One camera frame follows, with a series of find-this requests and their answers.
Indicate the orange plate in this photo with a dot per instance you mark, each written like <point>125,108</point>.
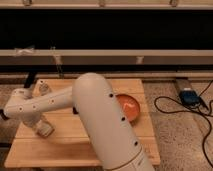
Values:
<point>130,106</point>

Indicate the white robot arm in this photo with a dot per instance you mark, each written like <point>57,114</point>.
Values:
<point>91,95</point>

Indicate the long metal rail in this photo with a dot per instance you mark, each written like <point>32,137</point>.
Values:
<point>105,57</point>

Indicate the wooden table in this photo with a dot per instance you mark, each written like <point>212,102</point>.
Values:
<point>68,145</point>

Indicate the white sponge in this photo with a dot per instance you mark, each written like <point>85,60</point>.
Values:
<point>43,129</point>

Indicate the blue power box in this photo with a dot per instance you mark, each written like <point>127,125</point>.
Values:
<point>189,97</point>

